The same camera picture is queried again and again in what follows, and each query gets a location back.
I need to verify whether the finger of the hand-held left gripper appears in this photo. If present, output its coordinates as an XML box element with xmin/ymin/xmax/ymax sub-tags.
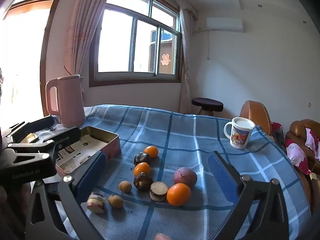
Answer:
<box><xmin>5</xmin><ymin>116</ymin><xmax>55</xmax><ymax>143</ymax></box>
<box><xmin>7</xmin><ymin>127</ymin><xmax>81</xmax><ymax>153</ymax></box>

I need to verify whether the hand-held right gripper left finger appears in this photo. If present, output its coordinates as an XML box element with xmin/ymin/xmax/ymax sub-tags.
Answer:
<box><xmin>25</xmin><ymin>151</ymin><xmax>107</xmax><ymax>240</ymax></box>

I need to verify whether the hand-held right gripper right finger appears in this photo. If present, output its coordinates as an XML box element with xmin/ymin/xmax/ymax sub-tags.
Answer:
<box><xmin>207</xmin><ymin>151</ymin><xmax>292</xmax><ymax>240</ymax></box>

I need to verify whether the small pink jar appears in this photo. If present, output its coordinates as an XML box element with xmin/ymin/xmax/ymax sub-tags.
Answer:
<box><xmin>87</xmin><ymin>192</ymin><xmax>106</xmax><ymax>214</ymax></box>

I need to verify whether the brown longan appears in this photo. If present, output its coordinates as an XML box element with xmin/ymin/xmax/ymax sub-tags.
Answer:
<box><xmin>119</xmin><ymin>181</ymin><xmax>132</xmax><ymax>194</ymax></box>
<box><xmin>108</xmin><ymin>194</ymin><xmax>124</xmax><ymax>209</ymax></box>

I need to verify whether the purple passion fruit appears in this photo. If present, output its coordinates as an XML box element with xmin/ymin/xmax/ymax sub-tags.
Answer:
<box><xmin>173</xmin><ymin>167</ymin><xmax>198</xmax><ymax>189</ymax></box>

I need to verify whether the pink metal tin box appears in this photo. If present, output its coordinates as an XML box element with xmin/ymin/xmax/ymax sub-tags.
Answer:
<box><xmin>55</xmin><ymin>126</ymin><xmax>121</xmax><ymax>174</ymax></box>

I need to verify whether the large orange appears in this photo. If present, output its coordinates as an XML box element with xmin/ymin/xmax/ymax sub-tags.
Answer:
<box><xmin>166</xmin><ymin>183</ymin><xmax>192</xmax><ymax>207</ymax></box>

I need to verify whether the small orange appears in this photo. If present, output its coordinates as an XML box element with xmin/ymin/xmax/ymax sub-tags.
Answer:
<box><xmin>133</xmin><ymin>162</ymin><xmax>151</xmax><ymax>177</ymax></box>
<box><xmin>144</xmin><ymin>145</ymin><xmax>159</xmax><ymax>158</ymax></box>

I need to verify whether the dark brown round fruit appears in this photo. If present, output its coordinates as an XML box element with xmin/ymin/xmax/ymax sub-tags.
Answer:
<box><xmin>134</xmin><ymin>152</ymin><xmax>151</xmax><ymax>165</ymax></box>
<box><xmin>133</xmin><ymin>172</ymin><xmax>153</xmax><ymax>192</ymax></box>

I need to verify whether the pale round fruit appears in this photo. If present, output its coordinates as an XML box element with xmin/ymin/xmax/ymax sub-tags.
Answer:
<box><xmin>149</xmin><ymin>181</ymin><xmax>169</xmax><ymax>202</ymax></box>

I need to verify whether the pink electric kettle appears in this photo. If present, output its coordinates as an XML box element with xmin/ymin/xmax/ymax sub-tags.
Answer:
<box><xmin>45</xmin><ymin>74</ymin><xmax>86</xmax><ymax>128</ymax></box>

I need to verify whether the white printed mug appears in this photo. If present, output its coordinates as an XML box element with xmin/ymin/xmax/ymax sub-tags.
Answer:
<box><xmin>223</xmin><ymin>117</ymin><xmax>256</xmax><ymax>150</ymax></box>

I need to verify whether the blue checked tablecloth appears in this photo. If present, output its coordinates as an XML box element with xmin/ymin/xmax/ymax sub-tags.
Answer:
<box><xmin>30</xmin><ymin>104</ymin><xmax>313</xmax><ymax>240</ymax></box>

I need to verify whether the brown leather armchair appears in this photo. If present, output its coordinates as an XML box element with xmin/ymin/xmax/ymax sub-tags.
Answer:
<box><xmin>239</xmin><ymin>100</ymin><xmax>275</xmax><ymax>140</ymax></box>

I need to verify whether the red floral cloth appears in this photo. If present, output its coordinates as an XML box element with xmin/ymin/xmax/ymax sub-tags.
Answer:
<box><xmin>271</xmin><ymin>121</ymin><xmax>285</xmax><ymax>145</ymax></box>

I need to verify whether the dark round stool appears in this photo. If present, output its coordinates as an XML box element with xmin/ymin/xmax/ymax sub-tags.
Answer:
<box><xmin>191</xmin><ymin>97</ymin><xmax>224</xmax><ymax>117</ymax></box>

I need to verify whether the pink floral pillow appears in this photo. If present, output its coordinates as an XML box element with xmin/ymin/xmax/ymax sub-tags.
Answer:
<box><xmin>285</xmin><ymin>139</ymin><xmax>312</xmax><ymax>175</ymax></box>
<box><xmin>305</xmin><ymin>127</ymin><xmax>320</xmax><ymax>160</ymax></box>

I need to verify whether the brown leather sofa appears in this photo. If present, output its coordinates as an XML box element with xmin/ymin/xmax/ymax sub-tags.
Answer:
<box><xmin>285</xmin><ymin>120</ymin><xmax>320</xmax><ymax>180</ymax></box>

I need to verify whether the pink curtain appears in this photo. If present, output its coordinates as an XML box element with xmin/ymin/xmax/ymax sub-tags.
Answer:
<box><xmin>64</xmin><ymin>0</ymin><xmax>118</xmax><ymax>100</ymax></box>

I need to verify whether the sliding glass window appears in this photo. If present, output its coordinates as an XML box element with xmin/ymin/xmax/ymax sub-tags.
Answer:
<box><xmin>89</xmin><ymin>0</ymin><xmax>182</xmax><ymax>87</ymax></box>

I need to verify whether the pale curtain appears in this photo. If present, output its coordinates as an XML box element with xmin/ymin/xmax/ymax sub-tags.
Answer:
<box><xmin>179</xmin><ymin>7</ymin><xmax>198</xmax><ymax>114</ymax></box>

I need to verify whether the white air conditioner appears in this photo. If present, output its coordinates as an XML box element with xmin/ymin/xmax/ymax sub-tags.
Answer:
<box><xmin>207</xmin><ymin>17</ymin><xmax>243</xmax><ymax>33</ymax></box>

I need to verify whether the frilled curtain valance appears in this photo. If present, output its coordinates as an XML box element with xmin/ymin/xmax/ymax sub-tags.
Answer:
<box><xmin>122</xmin><ymin>0</ymin><xmax>198</xmax><ymax>22</ymax></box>

